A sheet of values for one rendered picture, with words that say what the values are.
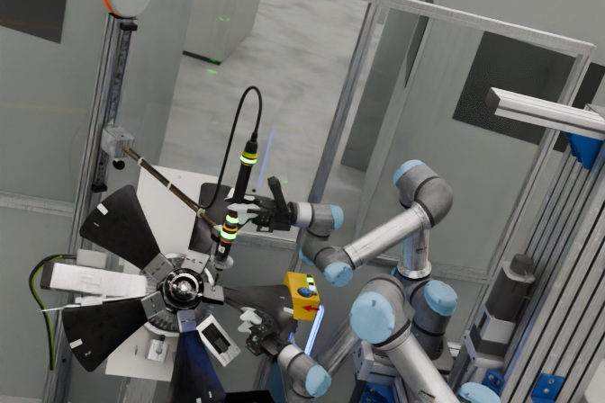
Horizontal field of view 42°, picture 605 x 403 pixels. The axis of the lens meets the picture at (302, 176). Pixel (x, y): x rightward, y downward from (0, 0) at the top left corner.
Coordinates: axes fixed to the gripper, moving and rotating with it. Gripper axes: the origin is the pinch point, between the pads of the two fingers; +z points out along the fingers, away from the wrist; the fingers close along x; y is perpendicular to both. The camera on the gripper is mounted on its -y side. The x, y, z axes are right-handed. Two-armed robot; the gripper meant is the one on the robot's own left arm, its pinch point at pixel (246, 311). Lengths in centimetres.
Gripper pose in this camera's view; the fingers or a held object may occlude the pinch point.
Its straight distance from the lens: 242.5
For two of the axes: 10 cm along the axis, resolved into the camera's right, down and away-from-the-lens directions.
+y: -7.1, 2.2, -6.7
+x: -1.9, 8.6, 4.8
